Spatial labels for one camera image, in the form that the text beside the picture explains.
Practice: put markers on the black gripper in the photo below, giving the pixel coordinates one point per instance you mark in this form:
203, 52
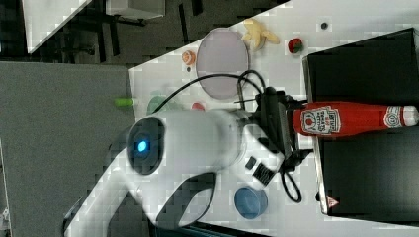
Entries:
272, 117

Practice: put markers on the red plush ketchup bottle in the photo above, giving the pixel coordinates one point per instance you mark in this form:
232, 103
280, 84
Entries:
339, 119

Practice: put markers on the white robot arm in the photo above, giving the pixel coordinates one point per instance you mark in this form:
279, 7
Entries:
172, 159

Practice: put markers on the strawberry toy near oven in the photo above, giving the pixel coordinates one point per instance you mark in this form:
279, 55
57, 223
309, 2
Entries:
295, 45

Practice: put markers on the black toaster oven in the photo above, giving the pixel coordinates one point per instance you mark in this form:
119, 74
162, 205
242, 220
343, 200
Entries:
371, 176

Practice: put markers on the blue cup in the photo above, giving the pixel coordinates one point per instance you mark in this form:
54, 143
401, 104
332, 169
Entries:
250, 203

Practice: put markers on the strawberry toy near bowl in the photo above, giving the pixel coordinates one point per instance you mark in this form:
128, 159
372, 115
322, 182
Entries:
198, 106

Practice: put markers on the peeled banana toy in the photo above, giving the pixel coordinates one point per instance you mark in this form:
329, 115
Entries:
256, 34

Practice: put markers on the lilac oval plate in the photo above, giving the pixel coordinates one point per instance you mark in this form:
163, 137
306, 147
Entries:
222, 51

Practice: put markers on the orange slice toy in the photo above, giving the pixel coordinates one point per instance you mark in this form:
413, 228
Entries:
188, 57

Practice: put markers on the green ribbed bowl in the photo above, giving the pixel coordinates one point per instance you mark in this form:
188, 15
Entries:
156, 101

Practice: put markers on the grey foam mat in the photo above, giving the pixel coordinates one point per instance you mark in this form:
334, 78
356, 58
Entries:
58, 125

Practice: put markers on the white side table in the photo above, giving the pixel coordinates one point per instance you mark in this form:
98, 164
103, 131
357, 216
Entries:
43, 18

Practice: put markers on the black oven door handle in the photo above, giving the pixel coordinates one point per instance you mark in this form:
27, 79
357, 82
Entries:
301, 149

